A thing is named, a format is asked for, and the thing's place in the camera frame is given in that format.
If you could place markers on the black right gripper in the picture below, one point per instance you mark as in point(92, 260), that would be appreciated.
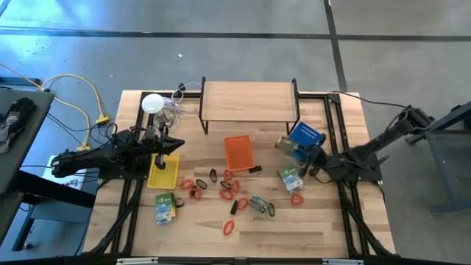
point(317, 158)

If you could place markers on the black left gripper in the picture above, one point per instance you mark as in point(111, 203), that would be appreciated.
point(160, 147)

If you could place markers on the colourful cardboard box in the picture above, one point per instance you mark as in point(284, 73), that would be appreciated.
point(283, 144)

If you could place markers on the small green blue cardboard box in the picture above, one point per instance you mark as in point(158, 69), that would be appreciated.
point(290, 178)
point(163, 210)

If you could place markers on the orange spiral wrist coil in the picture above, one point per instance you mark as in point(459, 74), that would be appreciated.
point(222, 194)
point(239, 204)
point(293, 199)
point(233, 186)
point(225, 229)
point(191, 194)
point(225, 176)
point(181, 184)

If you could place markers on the small clear-wrapped pack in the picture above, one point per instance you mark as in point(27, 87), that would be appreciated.
point(258, 203)

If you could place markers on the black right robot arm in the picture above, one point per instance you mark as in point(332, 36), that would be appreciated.
point(386, 135)

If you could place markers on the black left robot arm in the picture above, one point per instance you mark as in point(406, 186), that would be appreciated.
point(92, 156)

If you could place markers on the wooden desk shelf riser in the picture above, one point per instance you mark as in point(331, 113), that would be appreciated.
point(248, 101)

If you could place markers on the blue plastic basket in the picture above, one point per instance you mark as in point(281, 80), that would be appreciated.
point(305, 133)

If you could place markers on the yellow plastic basket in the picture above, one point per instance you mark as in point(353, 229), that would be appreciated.
point(167, 178)

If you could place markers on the white mushroom table lamp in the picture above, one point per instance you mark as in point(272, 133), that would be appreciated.
point(152, 103)

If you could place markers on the small black plug adapter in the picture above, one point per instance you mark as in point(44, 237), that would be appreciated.
point(181, 87)

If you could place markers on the orange plastic basket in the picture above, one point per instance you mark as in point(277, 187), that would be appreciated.
point(239, 152)

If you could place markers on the white paper booklet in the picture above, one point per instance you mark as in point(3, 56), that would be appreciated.
point(75, 182)

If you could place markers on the dark grey side table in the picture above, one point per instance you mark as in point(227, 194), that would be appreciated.
point(42, 121)

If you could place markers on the blue-grey metal table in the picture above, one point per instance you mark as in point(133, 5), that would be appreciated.
point(441, 176)

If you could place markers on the black grey work glove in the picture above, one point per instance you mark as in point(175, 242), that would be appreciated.
point(20, 110)

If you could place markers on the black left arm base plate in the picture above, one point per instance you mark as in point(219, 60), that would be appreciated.
point(129, 174)

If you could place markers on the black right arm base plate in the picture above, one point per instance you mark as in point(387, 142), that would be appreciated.
point(373, 173)

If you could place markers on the white metal bracket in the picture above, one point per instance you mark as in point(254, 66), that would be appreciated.
point(137, 260)
point(342, 261)

